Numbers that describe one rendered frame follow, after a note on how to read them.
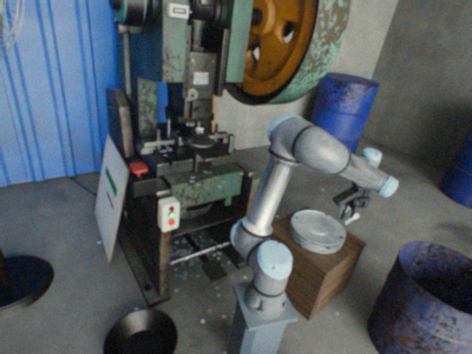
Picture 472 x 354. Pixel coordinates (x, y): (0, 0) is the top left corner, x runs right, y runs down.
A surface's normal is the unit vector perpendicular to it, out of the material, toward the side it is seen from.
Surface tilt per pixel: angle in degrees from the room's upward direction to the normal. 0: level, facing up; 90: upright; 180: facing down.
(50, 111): 90
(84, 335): 0
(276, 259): 8
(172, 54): 90
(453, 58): 90
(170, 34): 90
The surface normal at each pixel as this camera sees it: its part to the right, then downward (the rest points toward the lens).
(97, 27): 0.56, 0.47
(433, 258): -0.32, 0.38
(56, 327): 0.14, -0.87
